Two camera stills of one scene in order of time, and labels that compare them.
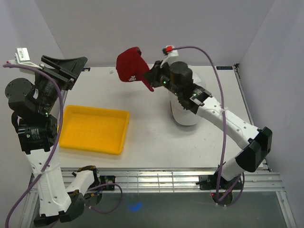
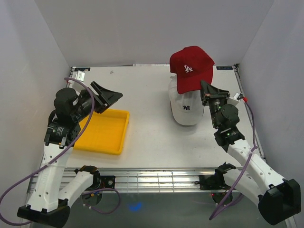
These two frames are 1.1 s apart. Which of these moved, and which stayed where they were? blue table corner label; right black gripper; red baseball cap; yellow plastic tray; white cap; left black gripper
Moved: left black gripper; right black gripper; red baseball cap
Stayed: white cap; yellow plastic tray; blue table corner label
